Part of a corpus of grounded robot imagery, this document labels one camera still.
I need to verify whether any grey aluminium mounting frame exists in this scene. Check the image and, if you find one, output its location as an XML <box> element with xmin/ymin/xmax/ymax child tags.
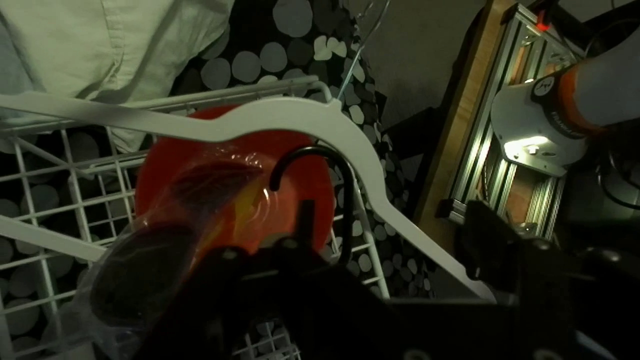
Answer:
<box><xmin>435</xmin><ymin>2</ymin><xmax>588</xmax><ymax>241</ymax></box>

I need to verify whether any white wire rack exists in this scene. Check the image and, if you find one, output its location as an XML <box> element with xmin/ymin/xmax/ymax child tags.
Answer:
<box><xmin>0</xmin><ymin>75</ymin><xmax>396</xmax><ymax>360</ymax></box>

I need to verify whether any clear plastic bag with item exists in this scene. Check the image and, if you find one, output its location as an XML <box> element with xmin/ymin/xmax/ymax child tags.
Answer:
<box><xmin>72</xmin><ymin>148</ymin><xmax>276</xmax><ymax>335</ymax></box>

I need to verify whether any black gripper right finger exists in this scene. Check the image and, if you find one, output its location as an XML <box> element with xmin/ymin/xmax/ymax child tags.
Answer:
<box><xmin>461</xmin><ymin>197</ymin><xmax>532</xmax><ymax>285</ymax></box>

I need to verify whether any white plastic clothes hanger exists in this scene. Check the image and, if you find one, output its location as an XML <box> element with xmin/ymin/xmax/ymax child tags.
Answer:
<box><xmin>0</xmin><ymin>0</ymin><xmax>498</xmax><ymax>301</ymax></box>

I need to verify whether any black grey-dotted bedspread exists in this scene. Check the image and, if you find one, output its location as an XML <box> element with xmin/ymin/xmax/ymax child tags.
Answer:
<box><xmin>0</xmin><ymin>0</ymin><xmax>438</xmax><ymax>360</ymax></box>

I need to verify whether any red bowl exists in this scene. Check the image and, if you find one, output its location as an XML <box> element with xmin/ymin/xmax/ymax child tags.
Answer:
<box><xmin>132</xmin><ymin>105</ymin><xmax>338</xmax><ymax>258</ymax></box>

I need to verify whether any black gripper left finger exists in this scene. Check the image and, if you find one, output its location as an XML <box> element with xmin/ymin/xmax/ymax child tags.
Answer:
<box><xmin>296</xmin><ymin>197</ymin><xmax>318</xmax><ymax>251</ymax></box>

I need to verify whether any thin black camera cable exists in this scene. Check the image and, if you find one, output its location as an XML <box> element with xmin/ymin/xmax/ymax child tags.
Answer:
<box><xmin>268</xmin><ymin>144</ymin><xmax>356</xmax><ymax>258</ymax></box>

